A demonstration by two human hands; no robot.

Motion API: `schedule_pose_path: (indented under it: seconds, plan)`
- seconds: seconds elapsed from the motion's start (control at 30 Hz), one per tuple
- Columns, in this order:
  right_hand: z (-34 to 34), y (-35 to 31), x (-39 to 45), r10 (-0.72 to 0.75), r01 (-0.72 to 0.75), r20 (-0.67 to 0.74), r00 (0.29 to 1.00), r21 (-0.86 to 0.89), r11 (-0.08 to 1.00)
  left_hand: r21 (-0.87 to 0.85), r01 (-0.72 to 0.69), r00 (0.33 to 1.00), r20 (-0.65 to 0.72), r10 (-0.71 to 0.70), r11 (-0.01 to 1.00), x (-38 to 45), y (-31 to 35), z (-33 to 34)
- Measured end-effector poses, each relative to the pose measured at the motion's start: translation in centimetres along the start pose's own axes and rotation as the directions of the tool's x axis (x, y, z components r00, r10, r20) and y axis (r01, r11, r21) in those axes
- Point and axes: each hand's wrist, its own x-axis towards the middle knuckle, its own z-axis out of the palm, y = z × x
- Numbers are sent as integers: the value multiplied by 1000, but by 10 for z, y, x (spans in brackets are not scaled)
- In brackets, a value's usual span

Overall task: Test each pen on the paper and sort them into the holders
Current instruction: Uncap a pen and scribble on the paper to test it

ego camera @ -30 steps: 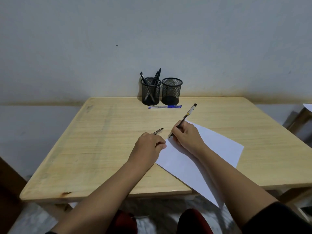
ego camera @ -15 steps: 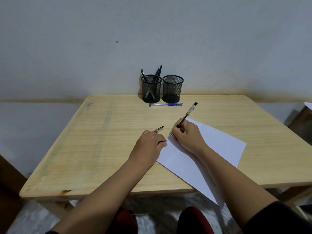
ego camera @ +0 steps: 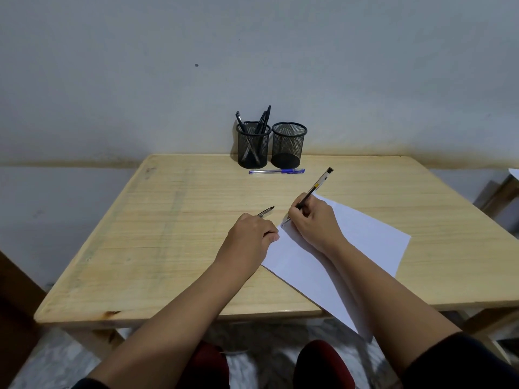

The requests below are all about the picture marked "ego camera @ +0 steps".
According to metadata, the person's left hand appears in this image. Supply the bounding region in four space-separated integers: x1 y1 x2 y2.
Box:
212 212 280 280

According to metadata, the person's right hand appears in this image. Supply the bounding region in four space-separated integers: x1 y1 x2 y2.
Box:
288 193 349 258

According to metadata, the clear pen with white label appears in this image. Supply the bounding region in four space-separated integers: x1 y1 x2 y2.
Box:
281 167 335 227

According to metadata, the clear blue gel pen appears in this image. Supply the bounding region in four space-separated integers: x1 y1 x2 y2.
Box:
248 168 306 175

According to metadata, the black mesh pen cup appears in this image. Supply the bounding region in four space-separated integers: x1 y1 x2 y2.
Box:
270 121 308 170
236 120 272 170

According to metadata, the clear black gel pen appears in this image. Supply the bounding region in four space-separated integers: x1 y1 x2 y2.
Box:
235 111 261 165
243 111 268 163

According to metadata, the person's left forearm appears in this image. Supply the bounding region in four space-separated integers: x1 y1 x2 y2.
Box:
87 263 240 389

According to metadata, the person's right forearm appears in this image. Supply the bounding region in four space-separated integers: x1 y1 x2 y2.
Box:
330 238 461 377

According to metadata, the person's left red-trousered leg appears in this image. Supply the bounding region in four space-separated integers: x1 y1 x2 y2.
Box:
176 341 231 389

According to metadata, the person's red-trousered leg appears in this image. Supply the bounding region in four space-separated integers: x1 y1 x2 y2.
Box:
292 339 357 389
176 341 231 389

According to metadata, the person's right red-trousered leg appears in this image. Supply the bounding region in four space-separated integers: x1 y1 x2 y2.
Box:
292 339 357 389

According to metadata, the person's right black sleeve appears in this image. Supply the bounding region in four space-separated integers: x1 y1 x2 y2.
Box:
401 331 519 389

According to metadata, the brown wooden door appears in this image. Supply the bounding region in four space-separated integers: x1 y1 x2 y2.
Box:
0 250 48 389

